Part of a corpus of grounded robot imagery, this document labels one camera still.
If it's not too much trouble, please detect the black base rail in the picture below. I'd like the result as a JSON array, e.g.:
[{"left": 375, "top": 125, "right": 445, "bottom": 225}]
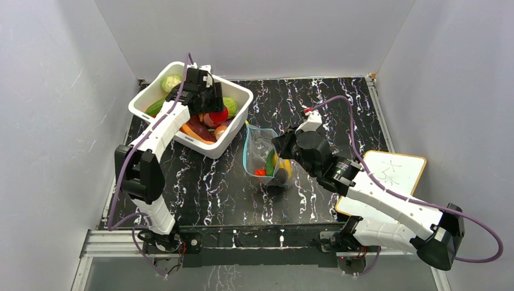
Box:
[{"left": 171, "top": 222, "right": 364, "bottom": 268}]

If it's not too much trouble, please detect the clear zip top bag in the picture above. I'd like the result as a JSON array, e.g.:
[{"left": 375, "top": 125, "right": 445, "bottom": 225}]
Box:
[{"left": 243, "top": 122, "right": 293, "bottom": 188}]

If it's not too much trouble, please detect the light green cabbage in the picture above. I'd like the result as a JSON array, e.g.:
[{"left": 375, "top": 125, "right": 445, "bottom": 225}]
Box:
[{"left": 223, "top": 97, "right": 238, "bottom": 119}]

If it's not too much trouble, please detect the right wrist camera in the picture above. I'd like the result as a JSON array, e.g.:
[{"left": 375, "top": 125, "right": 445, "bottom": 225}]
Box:
[{"left": 295, "top": 108, "right": 322, "bottom": 133}]

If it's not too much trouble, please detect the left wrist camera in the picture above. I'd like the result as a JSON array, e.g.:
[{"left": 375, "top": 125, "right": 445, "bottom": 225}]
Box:
[{"left": 185, "top": 65, "right": 212, "bottom": 88}]

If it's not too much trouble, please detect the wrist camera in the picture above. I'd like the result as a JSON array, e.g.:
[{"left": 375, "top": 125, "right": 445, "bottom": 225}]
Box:
[
  {"left": 295, "top": 108, "right": 322, "bottom": 133},
  {"left": 185, "top": 65, "right": 212, "bottom": 88}
]

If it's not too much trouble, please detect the yellow mango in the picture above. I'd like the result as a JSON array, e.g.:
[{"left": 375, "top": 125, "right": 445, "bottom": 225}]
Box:
[{"left": 273, "top": 154, "right": 292, "bottom": 177}]

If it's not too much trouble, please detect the raw red meat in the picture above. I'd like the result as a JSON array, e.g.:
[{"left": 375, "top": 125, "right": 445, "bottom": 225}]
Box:
[{"left": 182, "top": 115, "right": 216, "bottom": 144}]

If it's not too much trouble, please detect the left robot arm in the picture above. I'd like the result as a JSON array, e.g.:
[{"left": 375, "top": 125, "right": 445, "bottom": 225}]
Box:
[{"left": 115, "top": 67, "right": 225, "bottom": 252}]

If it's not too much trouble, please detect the red tomato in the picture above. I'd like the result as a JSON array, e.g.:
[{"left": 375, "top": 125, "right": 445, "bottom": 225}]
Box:
[{"left": 209, "top": 107, "right": 229, "bottom": 125}]

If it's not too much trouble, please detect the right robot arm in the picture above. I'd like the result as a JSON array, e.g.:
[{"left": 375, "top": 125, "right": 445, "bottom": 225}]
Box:
[{"left": 272, "top": 131, "right": 465, "bottom": 271}]

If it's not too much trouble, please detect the green cucumber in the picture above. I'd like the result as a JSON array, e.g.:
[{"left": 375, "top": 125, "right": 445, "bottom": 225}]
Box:
[{"left": 265, "top": 149, "right": 278, "bottom": 177}]

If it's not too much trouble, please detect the pink peach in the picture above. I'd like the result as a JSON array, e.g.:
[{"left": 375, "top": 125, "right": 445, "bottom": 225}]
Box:
[{"left": 202, "top": 114, "right": 221, "bottom": 129}]

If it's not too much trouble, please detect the white board wooden frame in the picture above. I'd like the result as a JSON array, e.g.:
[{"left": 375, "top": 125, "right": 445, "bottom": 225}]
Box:
[{"left": 335, "top": 150, "right": 428, "bottom": 226}]

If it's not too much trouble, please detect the long green leaf vegetable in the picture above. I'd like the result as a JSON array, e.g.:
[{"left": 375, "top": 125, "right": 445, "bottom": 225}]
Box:
[{"left": 145, "top": 98, "right": 165, "bottom": 118}]

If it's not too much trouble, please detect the white plastic bin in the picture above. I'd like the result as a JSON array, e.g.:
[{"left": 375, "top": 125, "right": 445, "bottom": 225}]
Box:
[{"left": 128, "top": 61, "right": 253, "bottom": 159}]

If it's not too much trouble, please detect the dark purple eggplant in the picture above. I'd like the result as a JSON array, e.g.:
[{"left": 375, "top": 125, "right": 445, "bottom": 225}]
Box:
[{"left": 269, "top": 168, "right": 289, "bottom": 187}]

